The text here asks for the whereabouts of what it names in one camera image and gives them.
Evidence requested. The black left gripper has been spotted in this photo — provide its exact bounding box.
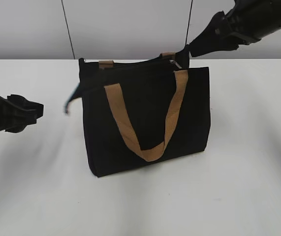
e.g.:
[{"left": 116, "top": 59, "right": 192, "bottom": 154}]
[{"left": 0, "top": 94, "right": 44, "bottom": 133}]

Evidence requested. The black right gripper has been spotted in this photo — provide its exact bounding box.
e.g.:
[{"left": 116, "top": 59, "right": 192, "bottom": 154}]
[{"left": 184, "top": 0, "right": 263, "bottom": 58}]

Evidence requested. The black bag with tan handles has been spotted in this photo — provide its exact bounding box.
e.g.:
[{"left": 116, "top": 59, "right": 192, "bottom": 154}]
[{"left": 70, "top": 54, "right": 211, "bottom": 177}]

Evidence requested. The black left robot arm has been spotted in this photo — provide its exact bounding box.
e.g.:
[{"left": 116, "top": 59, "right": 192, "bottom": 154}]
[{"left": 0, "top": 94, "right": 44, "bottom": 133}]

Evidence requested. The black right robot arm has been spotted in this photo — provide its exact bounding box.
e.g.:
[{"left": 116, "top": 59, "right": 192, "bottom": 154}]
[{"left": 186, "top": 0, "right": 281, "bottom": 58}]

